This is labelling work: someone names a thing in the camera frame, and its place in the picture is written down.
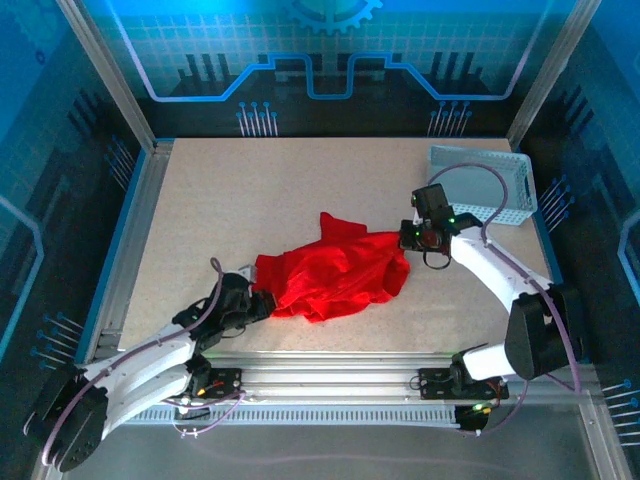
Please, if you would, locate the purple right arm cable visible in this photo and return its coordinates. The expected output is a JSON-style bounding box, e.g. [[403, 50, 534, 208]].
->
[[427, 162, 584, 437]]

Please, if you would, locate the black connector block with LEDs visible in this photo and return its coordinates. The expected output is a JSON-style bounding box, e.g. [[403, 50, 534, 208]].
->
[[457, 399, 496, 435]]

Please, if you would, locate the white perforated plastic basket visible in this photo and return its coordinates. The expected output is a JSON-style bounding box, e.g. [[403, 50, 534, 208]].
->
[[426, 144, 539, 229]]

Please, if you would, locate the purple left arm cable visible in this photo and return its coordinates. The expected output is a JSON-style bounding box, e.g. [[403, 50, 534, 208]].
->
[[42, 257, 251, 469]]

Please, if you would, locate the aluminium side rail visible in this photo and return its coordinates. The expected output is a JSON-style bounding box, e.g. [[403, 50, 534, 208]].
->
[[82, 141, 175, 364]]

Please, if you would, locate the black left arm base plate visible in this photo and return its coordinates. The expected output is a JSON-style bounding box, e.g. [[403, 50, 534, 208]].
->
[[187, 367, 245, 401]]

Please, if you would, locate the red t-shirt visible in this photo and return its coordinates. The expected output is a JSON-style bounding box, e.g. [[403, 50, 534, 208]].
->
[[252, 211, 412, 324]]

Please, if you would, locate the grey slotted cable duct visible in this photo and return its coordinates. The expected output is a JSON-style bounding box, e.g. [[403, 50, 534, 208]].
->
[[124, 402, 464, 427]]

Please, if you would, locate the grey metal base plate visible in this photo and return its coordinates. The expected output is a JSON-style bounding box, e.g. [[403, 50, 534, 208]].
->
[[29, 389, 631, 480]]

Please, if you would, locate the aluminium frame rail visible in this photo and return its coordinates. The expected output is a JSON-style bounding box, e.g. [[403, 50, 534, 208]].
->
[[62, 349, 599, 399]]

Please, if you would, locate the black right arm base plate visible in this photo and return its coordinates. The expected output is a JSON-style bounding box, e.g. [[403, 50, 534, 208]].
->
[[417, 366, 510, 401]]

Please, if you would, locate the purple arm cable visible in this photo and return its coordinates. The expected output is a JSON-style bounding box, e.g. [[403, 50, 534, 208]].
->
[[427, 162, 584, 437], [42, 257, 251, 469]]

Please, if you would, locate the aluminium frame post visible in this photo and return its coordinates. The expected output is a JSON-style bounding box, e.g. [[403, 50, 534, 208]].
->
[[53, 0, 162, 154], [506, 0, 604, 151]]

